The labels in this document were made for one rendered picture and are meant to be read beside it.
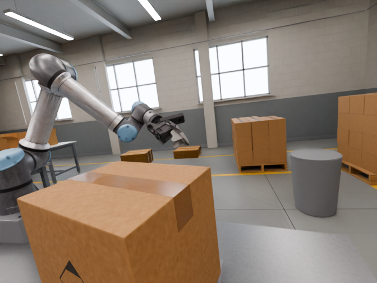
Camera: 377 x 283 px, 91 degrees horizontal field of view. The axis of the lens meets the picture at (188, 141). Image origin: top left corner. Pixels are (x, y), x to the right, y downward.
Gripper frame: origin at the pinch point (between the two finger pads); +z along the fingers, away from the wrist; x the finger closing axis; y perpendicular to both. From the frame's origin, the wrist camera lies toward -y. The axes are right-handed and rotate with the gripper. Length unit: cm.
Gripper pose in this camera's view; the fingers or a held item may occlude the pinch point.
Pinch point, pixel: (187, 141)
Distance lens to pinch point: 78.7
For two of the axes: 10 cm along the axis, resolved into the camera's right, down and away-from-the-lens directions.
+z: 6.9, 5.4, -4.8
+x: -0.4, -6.4, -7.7
